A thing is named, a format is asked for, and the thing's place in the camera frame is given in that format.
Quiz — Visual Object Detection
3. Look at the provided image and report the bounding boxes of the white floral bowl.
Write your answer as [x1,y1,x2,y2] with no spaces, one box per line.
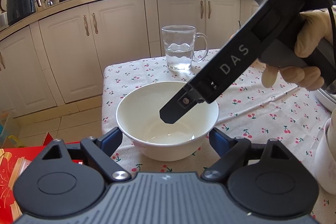
[314,110,335,195]
[116,81,219,161]

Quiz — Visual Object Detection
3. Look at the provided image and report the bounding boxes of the large white fruit-print plate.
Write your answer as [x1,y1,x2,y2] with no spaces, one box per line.
[314,89,336,112]

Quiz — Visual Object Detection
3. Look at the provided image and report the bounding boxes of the white kitchen cabinets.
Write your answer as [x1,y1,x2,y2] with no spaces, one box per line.
[1,0,258,117]

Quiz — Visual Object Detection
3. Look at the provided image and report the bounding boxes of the right gloved hand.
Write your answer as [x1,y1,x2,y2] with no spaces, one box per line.
[259,10,335,94]

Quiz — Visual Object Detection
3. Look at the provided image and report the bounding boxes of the glass mug with water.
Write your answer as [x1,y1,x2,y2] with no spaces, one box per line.
[161,25,209,71]

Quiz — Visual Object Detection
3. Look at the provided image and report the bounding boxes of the cherry print tablecloth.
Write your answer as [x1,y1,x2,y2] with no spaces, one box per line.
[101,48,336,219]

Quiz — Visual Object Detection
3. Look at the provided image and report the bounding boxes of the red drink carton box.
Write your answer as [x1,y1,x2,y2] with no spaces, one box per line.
[0,131,85,224]

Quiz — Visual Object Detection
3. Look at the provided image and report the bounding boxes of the black air fryer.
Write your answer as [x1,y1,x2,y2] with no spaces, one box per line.
[1,0,42,26]

